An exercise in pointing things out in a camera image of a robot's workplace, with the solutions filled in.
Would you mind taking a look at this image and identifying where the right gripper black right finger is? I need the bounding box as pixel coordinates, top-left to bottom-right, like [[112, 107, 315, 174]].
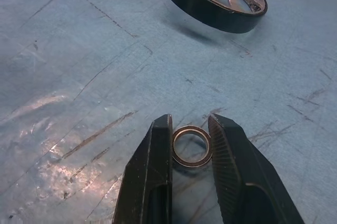
[[207, 113, 306, 224]]

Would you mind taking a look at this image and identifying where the small metal bearing ring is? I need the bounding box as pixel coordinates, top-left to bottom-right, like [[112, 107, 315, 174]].
[[172, 125, 211, 168]]

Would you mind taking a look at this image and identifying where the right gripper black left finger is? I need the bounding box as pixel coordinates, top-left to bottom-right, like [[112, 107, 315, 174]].
[[112, 114, 173, 224]]

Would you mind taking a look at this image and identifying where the spoked rotor with black rim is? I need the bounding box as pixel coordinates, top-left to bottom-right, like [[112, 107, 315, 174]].
[[160, 0, 269, 34]]

